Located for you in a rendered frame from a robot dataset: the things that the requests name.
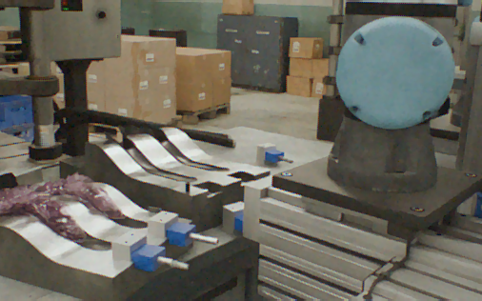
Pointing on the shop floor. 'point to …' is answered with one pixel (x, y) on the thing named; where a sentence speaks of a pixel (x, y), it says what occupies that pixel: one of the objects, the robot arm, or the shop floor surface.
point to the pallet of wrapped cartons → (132, 83)
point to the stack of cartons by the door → (307, 68)
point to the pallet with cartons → (202, 83)
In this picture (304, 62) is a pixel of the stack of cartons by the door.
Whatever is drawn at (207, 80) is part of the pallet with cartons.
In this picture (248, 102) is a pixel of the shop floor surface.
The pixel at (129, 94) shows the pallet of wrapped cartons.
